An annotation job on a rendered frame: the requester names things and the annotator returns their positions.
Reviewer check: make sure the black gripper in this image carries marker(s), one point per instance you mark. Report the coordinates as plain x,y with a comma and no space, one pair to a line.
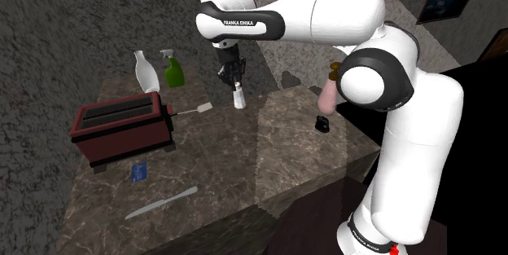
230,61

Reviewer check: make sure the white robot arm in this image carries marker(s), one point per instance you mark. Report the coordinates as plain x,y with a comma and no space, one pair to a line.
420,135

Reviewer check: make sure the white shaker bottle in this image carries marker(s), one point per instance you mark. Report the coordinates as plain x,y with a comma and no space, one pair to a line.
239,98

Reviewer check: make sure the green spray bottle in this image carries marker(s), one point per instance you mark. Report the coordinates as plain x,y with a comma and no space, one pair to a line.
174,74

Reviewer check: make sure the white milk bottle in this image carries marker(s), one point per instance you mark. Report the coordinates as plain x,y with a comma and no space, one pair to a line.
145,74

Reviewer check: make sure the pink vase brown top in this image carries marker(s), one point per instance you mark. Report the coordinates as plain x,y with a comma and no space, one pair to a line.
327,97

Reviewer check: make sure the small black object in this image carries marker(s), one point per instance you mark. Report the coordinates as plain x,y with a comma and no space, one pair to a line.
322,124

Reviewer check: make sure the dark red toaster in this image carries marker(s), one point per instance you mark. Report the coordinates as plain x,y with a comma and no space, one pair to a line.
123,135

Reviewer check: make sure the blue card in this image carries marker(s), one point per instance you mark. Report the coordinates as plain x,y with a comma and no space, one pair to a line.
139,172

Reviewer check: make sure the grey kitchen knife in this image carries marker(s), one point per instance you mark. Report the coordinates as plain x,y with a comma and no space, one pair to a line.
160,203

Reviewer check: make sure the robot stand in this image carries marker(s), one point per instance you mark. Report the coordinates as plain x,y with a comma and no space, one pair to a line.
309,228

